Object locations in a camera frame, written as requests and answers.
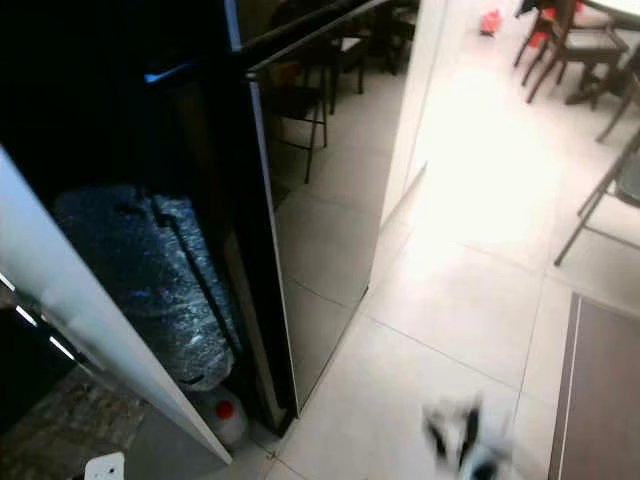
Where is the patterned floor rug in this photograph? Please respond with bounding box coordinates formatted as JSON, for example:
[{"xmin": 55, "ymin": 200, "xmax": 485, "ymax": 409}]
[{"xmin": 0, "ymin": 368, "xmax": 147, "ymax": 480}]

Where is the brown floor mat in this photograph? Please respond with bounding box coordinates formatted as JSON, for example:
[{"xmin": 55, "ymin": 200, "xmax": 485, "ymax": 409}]
[{"xmin": 547, "ymin": 291, "xmax": 640, "ymax": 480}]

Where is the small red object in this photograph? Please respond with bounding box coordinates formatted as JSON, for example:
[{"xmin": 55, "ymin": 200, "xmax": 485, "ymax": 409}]
[{"xmin": 479, "ymin": 7, "xmax": 504, "ymax": 37}]

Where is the dark wooden dining chair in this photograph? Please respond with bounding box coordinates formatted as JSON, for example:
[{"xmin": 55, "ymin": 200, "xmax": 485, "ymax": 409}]
[{"xmin": 515, "ymin": 0, "xmax": 633, "ymax": 107}]

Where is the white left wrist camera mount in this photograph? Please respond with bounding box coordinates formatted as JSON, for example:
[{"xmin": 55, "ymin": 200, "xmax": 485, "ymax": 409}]
[{"xmin": 83, "ymin": 451, "xmax": 127, "ymax": 480}]

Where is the grey metal folding chair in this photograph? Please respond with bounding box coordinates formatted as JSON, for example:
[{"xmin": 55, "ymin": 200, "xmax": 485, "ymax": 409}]
[{"xmin": 554, "ymin": 128, "xmax": 640, "ymax": 267}]

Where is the black glossy fridge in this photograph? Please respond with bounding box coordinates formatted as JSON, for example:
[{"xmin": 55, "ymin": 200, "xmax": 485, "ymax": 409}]
[{"xmin": 145, "ymin": 0, "xmax": 423, "ymax": 435}]

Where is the bubble wrap roll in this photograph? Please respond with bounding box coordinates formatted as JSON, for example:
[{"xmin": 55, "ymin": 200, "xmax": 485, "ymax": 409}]
[{"xmin": 52, "ymin": 184, "xmax": 240, "ymax": 392}]

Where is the white bottle with red cap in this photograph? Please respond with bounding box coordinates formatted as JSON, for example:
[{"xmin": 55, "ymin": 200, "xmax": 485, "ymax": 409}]
[{"xmin": 204, "ymin": 387, "xmax": 250, "ymax": 447}]

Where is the black under-counter appliance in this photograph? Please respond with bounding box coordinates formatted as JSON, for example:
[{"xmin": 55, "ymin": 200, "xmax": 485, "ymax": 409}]
[{"xmin": 0, "ymin": 300, "xmax": 77, "ymax": 433}]

